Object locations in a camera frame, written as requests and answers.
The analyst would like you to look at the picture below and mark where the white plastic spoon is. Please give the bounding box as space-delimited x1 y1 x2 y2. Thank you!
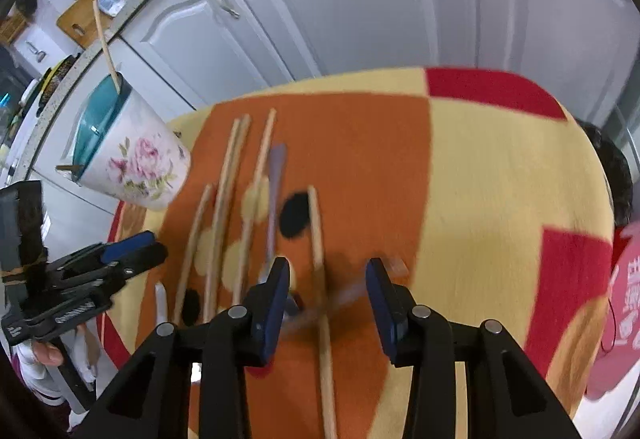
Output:
154 282 168 325

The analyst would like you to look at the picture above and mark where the floral utensil holder cup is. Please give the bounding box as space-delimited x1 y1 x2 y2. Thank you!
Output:
62 74 191 211

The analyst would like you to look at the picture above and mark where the wooden chopstick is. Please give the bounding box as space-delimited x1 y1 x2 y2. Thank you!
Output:
307 186 338 439
209 114 250 321
171 184 213 325
203 118 241 323
232 109 277 305
92 0 120 94

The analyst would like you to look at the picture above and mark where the metal spoon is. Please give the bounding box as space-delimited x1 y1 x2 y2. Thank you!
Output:
259 144 288 283

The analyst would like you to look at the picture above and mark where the left gloved hand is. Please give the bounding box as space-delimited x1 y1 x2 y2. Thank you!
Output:
12 323 101 408

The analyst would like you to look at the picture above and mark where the colourful patterned table mat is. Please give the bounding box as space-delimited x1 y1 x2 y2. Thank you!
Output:
98 68 614 413

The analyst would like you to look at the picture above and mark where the wooden cutting board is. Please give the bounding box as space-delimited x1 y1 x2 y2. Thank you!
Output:
56 0 98 49

